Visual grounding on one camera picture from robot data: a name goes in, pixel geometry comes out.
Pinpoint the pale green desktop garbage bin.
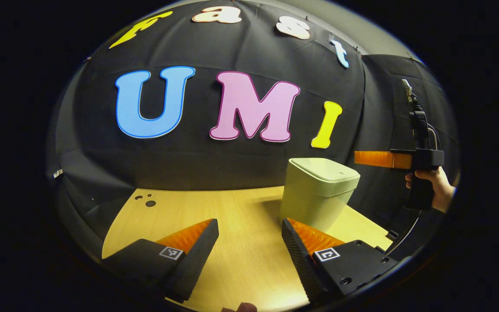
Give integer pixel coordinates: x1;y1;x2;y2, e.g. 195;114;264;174
279;158;361;234

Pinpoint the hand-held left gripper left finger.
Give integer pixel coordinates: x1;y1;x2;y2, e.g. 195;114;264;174
102;219;220;304

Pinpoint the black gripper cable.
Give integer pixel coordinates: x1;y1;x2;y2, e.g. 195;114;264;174
386;124;440;256

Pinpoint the black backdrop cloth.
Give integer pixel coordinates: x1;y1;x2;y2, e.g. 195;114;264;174
46;0;460;260

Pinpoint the wooden desktop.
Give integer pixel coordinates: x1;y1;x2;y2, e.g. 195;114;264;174
101;185;393;312

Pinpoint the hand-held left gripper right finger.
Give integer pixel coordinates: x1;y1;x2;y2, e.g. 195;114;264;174
282;218;399;305

